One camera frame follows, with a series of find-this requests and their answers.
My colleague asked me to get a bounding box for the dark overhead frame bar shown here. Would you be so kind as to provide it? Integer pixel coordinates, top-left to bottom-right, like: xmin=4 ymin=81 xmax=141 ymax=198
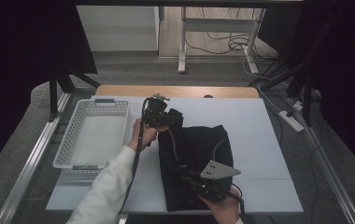
xmin=74 ymin=0 xmax=305 ymax=8

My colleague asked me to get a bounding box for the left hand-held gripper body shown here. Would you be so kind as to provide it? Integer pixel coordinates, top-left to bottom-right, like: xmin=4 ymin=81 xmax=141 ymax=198
xmin=143 ymin=93 xmax=171 ymax=128

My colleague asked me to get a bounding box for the person's right hand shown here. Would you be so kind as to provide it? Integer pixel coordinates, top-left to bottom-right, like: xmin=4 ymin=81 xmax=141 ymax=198
xmin=199 ymin=189 xmax=242 ymax=224

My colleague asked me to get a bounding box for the black curtain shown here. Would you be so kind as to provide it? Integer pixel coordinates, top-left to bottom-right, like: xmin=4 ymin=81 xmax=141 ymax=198
xmin=0 ymin=0 xmax=98 ymax=181
xmin=256 ymin=0 xmax=355 ymax=185

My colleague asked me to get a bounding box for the black floor cable bundle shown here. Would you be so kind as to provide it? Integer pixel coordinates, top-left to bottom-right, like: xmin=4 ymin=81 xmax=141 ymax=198
xmin=184 ymin=7 xmax=279 ymax=62

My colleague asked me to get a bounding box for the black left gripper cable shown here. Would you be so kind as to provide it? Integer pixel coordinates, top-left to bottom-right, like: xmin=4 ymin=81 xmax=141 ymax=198
xmin=119 ymin=97 xmax=151 ymax=218

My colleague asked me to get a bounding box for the white perforated plastic basket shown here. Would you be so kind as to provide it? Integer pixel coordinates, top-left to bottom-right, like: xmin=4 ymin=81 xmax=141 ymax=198
xmin=52 ymin=98 xmax=133 ymax=183

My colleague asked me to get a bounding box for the aluminium floor rail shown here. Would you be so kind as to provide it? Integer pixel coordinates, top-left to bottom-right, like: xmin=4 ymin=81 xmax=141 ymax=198
xmin=291 ymin=99 xmax=355 ymax=224
xmin=0 ymin=92 xmax=72 ymax=224

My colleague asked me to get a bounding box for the white floor cable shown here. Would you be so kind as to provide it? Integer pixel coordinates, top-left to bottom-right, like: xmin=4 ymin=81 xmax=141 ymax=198
xmin=242 ymin=55 xmax=284 ymax=113

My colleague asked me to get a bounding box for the black metal stand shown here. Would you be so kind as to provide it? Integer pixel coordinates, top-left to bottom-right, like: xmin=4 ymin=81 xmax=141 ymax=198
xmin=48 ymin=63 xmax=102 ymax=122
xmin=259 ymin=62 xmax=323 ymax=127

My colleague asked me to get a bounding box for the white power strip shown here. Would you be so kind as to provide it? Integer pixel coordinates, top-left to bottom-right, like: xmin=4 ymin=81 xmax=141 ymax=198
xmin=277 ymin=110 xmax=305 ymax=133

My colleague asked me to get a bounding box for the dark knit vest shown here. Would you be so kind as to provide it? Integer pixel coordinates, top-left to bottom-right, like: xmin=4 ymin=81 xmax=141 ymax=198
xmin=157 ymin=107 xmax=234 ymax=213

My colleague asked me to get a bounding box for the person's left hand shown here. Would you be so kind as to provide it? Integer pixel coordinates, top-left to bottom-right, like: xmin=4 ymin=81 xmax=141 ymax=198
xmin=128 ymin=118 xmax=169 ymax=152

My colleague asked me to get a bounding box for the white desk frame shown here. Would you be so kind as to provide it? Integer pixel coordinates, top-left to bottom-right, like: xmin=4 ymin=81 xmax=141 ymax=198
xmin=177 ymin=7 xmax=266 ymax=75

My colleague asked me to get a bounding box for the white plug adapter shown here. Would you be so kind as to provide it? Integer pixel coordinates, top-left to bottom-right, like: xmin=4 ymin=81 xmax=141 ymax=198
xmin=291 ymin=100 xmax=305 ymax=112

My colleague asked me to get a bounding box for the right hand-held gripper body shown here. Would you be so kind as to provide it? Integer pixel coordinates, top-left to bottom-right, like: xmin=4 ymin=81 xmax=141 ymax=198
xmin=182 ymin=160 xmax=242 ymax=203

